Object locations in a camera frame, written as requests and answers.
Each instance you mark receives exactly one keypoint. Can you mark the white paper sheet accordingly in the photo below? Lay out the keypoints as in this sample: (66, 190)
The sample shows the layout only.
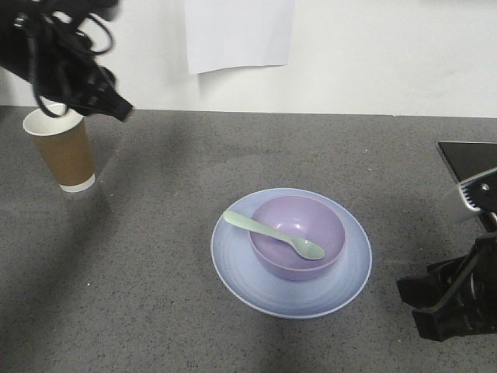
(236, 34)

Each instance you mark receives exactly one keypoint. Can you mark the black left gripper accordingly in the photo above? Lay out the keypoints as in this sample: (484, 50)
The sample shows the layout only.
(76, 81)

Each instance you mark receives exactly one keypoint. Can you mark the brown paper cup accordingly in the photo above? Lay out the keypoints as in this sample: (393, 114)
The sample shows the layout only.
(64, 146)

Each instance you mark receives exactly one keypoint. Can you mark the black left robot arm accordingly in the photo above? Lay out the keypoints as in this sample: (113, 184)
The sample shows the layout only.
(53, 45)

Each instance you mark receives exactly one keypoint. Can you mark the pale green ceramic spoon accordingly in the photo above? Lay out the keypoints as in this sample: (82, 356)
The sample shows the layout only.
(302, 246)

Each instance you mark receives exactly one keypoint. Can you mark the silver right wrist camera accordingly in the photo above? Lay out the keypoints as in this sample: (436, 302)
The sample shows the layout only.
(472, 197)

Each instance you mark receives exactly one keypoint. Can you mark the light blue plate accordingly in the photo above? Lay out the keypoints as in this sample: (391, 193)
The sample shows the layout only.
(249, 281)

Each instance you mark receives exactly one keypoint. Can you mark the black induction cooktop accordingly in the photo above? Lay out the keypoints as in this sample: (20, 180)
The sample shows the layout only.
(466, 159)

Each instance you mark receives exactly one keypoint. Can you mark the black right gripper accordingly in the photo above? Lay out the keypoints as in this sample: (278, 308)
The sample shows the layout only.
(460, 294)

